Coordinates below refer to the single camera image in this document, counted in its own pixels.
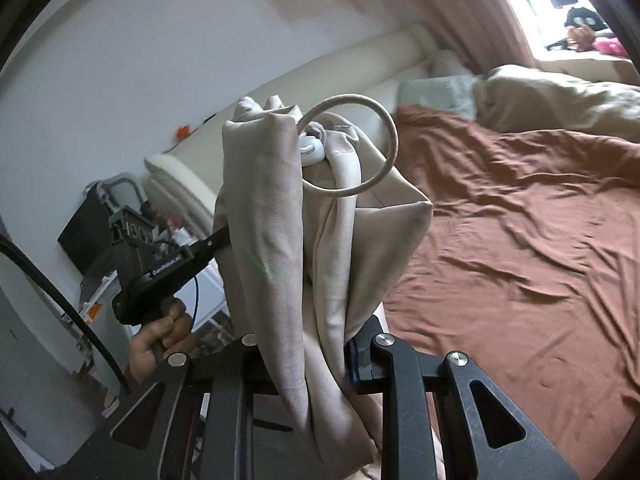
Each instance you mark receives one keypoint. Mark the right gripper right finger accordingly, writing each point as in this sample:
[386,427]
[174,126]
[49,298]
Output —
[444,411]

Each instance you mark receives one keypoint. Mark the rust brown bedspread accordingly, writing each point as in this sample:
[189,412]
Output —
[531,267]

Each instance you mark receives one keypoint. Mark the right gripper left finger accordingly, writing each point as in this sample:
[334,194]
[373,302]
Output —
[192,419]

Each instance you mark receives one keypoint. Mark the brown curtain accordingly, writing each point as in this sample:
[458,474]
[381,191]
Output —
[485,33]

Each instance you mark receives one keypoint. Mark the beige large garment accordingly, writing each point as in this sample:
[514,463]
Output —
[306,269]

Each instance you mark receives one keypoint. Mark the pink plush toy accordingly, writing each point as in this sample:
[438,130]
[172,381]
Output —
[610,46]

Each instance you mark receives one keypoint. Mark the black plush toy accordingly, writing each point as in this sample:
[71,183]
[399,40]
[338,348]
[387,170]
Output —
[582,26]

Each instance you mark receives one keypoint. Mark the person's left hand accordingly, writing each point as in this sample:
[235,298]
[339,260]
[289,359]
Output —
[159,339]

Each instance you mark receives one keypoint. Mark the grey green pillow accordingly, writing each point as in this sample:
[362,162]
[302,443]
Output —
[453,94]

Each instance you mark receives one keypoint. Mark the olive beige duvet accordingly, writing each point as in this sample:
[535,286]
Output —
[514,98]

